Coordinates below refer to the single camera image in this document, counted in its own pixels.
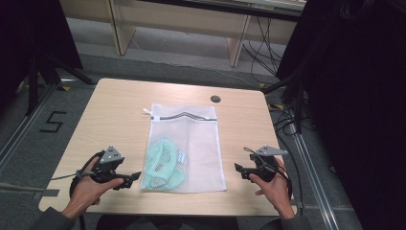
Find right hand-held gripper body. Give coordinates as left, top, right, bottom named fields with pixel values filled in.
left=249, top=145, right=288, bottom=183

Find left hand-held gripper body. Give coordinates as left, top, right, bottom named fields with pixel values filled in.
left=90, top=146, right=125, bottom=185

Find white mesh laundry bag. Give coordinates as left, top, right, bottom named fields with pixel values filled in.
left=140, top=103, right=228, bottom=194

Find person's right hand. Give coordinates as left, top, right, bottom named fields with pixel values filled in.
left=248, top=157, right=296, bottom=219

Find person's left hand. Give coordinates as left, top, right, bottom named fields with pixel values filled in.
left=61, top=156, right=124, bottom=221

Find mint green garment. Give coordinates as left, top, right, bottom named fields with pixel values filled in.
left=142, top=137, right=186, bottom=190

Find person's lap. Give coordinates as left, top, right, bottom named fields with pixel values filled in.
left=95, top=214, right=241, bottom=230

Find black metal stand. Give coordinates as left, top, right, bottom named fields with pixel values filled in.
left=261, top=72, right=308, bottom=135
left=24, top=52, right=97, bottom=117

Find grey tape strip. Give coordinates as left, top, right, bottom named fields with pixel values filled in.
left=32, top=188, right=60, bottom=201

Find black curtain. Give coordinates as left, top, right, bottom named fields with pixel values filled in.
left=0, top=0, right=84, bottom=108
left=276, top=0, right=406, bottom=230

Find light wooden desk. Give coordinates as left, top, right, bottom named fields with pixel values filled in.
left=58, top=0, right=308, bottom=68

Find grey cord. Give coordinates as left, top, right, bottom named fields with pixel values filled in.
left=50, top=170, right=96, bottom=182
left=243, top=146, right=260, bottom=158

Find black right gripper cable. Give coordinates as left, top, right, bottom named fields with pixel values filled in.
left=255, top=156, right=294, bottom=201

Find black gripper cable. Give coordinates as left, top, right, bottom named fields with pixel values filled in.
left=69, top=150, right=106, bottom=230
left=255, top=156, right=294, bottom=201

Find black floor cable bundle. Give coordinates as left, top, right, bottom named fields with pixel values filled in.
left=268, top=103, right=305, bottom=210

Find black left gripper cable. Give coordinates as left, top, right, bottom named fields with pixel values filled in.
left=69, top=150, right=106, bottom=230

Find metal floor rail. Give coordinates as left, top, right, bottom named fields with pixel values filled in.
left=0, top=83, right=60, bottom=172
left=287, top=123, right=342, bottom=230

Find beige strap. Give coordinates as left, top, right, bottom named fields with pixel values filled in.
left=0, top=181, right=45, bottom=194

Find black hanging cables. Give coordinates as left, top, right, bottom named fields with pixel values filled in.
left=241, top=15, right=285, bottom=82

